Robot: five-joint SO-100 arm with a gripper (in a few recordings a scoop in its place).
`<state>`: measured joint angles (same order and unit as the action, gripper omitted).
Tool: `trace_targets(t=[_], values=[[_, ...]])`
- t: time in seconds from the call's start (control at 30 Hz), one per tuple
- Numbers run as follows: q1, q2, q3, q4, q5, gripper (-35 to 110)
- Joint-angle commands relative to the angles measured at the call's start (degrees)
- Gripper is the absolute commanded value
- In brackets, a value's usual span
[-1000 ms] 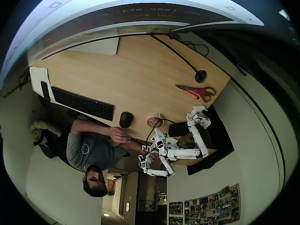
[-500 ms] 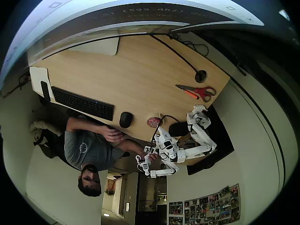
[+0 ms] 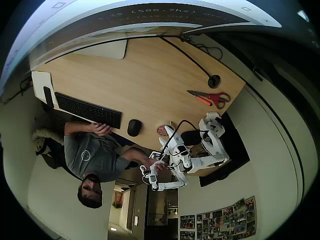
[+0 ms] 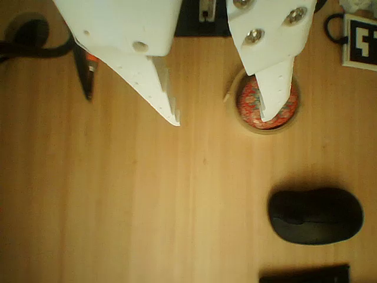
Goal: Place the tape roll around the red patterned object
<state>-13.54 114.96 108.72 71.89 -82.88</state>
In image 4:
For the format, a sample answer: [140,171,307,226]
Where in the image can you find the beige tape roll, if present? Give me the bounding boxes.
[223,68,303,137]

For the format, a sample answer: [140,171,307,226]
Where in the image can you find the black white marker card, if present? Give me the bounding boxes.
[341,13,377,71]

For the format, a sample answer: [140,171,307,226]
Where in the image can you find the black computer mouse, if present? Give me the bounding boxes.
[267,186,365,246]

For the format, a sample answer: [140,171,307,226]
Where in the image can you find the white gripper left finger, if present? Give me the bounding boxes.
[54,0,181,127]

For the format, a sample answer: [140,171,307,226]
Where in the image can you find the thin black cord loop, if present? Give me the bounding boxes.
[325,13,351,45]

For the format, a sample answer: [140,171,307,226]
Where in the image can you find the round desk cable grommet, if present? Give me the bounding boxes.
[7,13,51,52]

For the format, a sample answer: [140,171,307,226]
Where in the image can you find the pink ball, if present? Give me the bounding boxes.
[236,77,299,130]

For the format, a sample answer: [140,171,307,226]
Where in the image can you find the thick black cable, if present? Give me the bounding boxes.
[0,17,74,63]

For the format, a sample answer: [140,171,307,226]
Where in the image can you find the orange handled tool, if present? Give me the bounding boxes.
[87,52,100,74]

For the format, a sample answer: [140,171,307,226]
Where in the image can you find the black keyboard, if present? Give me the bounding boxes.
[258,264,351,283]

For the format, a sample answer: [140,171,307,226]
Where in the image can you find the red handled scissors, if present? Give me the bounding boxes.
[72,41,98,103]

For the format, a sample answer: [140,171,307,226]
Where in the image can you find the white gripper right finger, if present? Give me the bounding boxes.
[226,0,318,121]

